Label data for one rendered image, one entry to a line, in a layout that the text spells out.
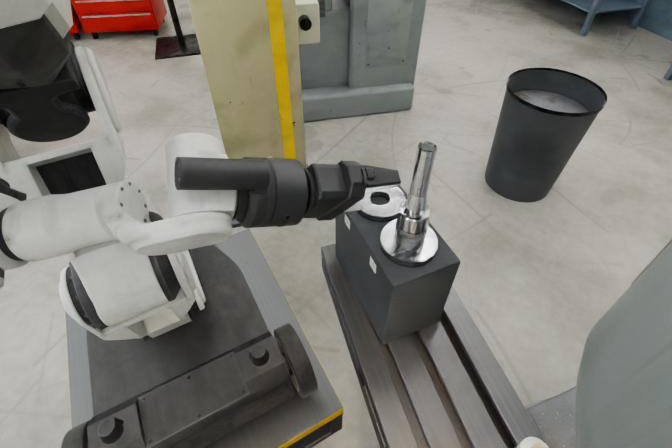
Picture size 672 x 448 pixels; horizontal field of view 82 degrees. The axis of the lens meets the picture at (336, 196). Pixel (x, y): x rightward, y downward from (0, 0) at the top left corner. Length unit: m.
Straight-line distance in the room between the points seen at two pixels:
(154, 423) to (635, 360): 1.03
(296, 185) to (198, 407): 0.75
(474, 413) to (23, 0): 0.75
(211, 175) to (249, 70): 1.48
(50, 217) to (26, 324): 1.76
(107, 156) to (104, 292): 0.23
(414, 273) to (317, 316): 1.26
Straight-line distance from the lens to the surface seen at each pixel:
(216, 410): 1.10
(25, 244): 0.54
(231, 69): 1.87
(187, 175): 0.41
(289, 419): 1.26
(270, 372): 1.09
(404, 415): 0.71
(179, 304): 0.88
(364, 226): 0.65
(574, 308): 2.15
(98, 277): 0.76
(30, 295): 2.37
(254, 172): 0.43
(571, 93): 2.57
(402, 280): 0.59
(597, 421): 0.27
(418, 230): 0.58
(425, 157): 0.50
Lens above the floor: 1.60
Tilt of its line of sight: 44 degrees down
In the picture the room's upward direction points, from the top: straight up
